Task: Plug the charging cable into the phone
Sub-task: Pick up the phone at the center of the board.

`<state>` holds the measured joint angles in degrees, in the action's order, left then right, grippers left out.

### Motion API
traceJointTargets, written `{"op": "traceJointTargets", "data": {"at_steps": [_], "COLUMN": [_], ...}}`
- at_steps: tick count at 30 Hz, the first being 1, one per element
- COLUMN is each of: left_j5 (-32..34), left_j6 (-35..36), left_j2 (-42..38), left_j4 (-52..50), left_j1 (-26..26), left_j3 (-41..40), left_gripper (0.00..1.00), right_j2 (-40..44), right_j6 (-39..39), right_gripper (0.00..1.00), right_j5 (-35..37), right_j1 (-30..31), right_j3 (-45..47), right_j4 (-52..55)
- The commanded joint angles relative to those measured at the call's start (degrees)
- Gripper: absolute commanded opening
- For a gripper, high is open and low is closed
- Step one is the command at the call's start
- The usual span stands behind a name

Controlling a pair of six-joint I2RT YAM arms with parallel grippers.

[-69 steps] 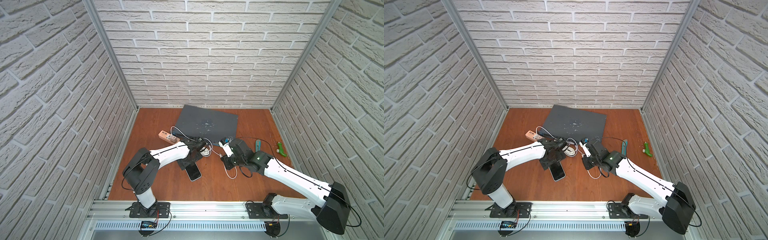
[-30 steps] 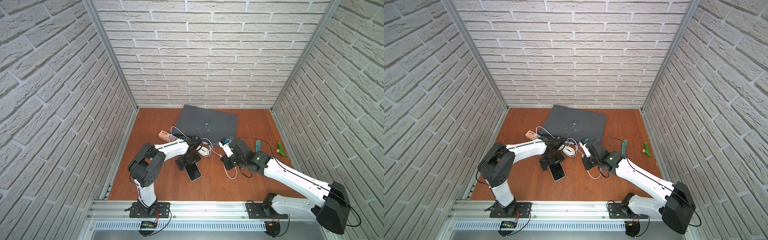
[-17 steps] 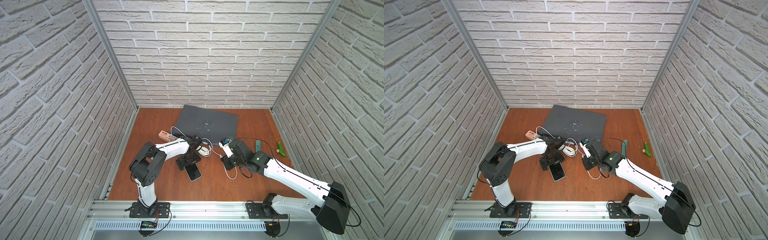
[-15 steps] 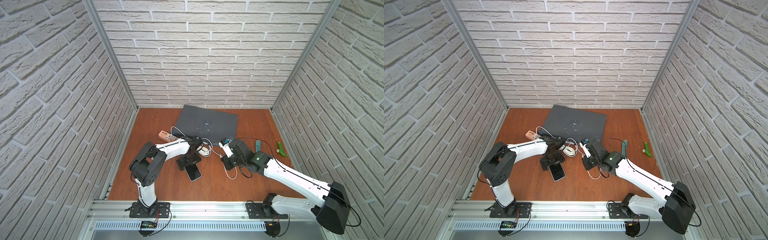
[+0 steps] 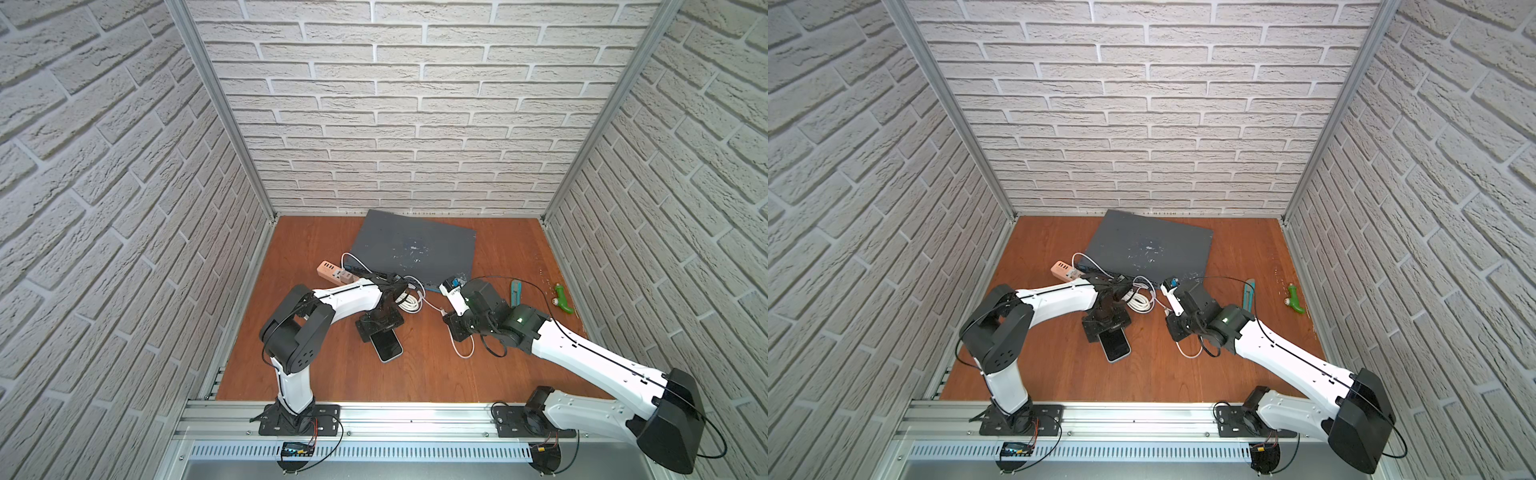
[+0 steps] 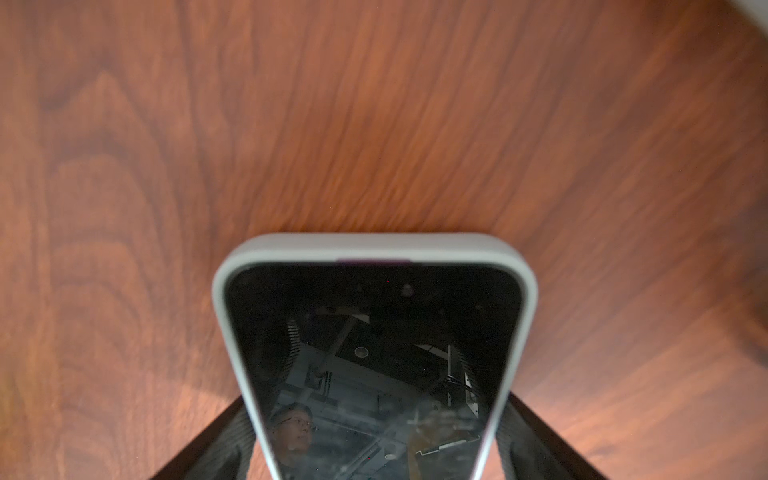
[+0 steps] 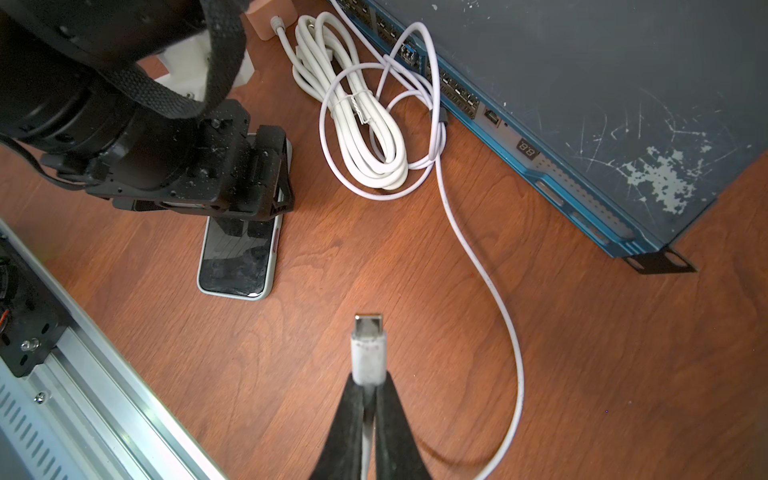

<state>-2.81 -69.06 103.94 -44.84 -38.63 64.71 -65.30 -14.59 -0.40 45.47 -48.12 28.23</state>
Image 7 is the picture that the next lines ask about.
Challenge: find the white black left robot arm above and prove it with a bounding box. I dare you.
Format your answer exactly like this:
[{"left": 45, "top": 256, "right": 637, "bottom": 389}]
[{"left": 1, "top": 1, "right": 295, "bottom": 479}]

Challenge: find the white charging cable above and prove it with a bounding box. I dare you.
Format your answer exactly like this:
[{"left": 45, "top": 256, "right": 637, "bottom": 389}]
[{"left": 317, "top": 0, "right": 526, "bottom": 480}]

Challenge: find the pink power strip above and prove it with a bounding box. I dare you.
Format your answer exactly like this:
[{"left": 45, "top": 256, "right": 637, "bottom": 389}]
[{"left": 245, "top": 0, "right": 298, "bottom": 41}]

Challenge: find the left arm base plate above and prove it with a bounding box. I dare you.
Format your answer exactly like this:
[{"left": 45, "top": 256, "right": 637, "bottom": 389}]
[{"left": 1, "top": 234, "right": 72, "bottom": 378}]

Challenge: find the aluminium front rail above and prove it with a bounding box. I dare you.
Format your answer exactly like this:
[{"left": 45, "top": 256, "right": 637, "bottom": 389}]
[{"left": 1, "top": 224, "right": 225, "bottom": 479}]

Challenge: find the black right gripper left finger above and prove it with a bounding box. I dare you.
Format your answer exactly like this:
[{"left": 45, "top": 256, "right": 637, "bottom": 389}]
[{"left": 309, "top": 374, "right": 365, "bottom": 480}]

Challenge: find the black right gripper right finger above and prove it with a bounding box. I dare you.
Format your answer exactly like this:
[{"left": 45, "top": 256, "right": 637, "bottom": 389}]
[{"left": 374, "top": 373, "right": 432, "bottom": 480}]

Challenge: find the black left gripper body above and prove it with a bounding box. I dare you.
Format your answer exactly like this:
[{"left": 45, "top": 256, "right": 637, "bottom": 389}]
[{"left": 86, "top": 100, "right": 295, "bottom": 221}]

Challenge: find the black smartphone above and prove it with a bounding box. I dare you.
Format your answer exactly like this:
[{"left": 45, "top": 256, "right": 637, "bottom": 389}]
[{"left": 196, "top": 133, "right": 294, "bottom": 302}]

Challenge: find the white power strip cord bundle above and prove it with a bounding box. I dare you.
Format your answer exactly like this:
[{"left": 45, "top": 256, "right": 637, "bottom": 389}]
[{"left": 269, "top": 10, "right": 410, "bottom": 192}]

